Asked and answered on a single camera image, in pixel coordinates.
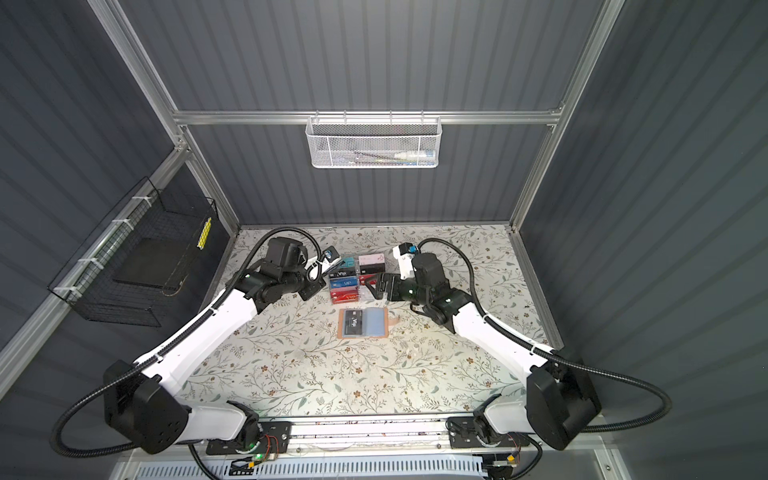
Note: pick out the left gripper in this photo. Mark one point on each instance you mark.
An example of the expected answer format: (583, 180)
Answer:
(315, 286)

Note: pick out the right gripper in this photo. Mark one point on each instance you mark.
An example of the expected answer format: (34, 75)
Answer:
(379, 294)

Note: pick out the clear acrylic card holder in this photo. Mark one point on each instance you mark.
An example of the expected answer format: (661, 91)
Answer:
(365, 293)

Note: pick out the pink leather card wallet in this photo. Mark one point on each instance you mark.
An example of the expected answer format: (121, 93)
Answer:
(376, 323)

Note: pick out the black VIP card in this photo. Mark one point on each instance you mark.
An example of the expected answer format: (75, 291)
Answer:
(353, 323)

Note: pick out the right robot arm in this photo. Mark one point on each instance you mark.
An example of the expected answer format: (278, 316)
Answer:
(559, 401)

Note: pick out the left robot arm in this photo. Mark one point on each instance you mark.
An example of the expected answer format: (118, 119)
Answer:
(145, 409)

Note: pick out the red VIP card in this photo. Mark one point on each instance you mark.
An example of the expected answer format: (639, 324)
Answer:
(369, 279)

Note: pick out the black card right column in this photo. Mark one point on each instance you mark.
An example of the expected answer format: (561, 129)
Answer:
(369, 269)

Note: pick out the pink VIP card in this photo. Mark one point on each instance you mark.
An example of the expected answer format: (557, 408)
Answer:
(371, 259)

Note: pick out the blue VIP card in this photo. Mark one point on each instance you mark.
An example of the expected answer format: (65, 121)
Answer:
(343, 283)

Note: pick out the black VIP card left column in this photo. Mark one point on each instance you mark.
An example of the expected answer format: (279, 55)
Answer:
(343, 273)

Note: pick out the yellow marker pen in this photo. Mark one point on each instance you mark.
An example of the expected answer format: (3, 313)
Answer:
(204, 233)

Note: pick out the pens in white basket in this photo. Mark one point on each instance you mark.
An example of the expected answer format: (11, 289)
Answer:
(419, 158)

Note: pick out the black pad in basket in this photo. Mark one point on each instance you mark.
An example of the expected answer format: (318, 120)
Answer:
(155, 263)

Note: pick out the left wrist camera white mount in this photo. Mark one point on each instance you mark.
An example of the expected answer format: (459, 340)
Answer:
(318, 266)

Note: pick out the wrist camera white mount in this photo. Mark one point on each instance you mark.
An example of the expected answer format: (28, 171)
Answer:
(404, 254)
(318, 266)

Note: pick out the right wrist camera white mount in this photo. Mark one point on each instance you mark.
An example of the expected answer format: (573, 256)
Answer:
(404, 254)

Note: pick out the white wire mesh basket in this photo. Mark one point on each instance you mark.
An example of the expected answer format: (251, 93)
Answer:
(331, 145)

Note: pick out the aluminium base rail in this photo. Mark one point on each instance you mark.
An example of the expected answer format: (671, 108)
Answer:
(394, 434)

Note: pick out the black wire basket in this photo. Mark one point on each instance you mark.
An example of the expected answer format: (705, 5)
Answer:
(86, 283)

